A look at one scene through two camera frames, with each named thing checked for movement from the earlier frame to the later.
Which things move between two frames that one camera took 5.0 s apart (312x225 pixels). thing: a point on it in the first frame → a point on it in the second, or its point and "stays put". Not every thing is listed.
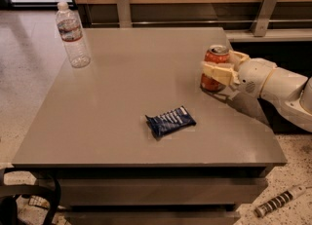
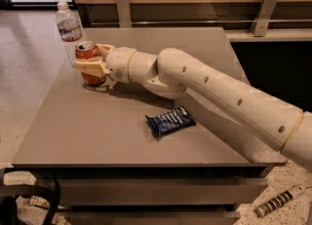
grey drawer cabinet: x=131 y=138 stays put
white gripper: x=254 y=74 → x=118 y=61
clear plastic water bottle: x=70 y=31 stays put
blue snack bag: x=170 y=122 stays put
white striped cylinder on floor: x=280 y=201 stays put
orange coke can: x=217 y=54 → x=89 y=51
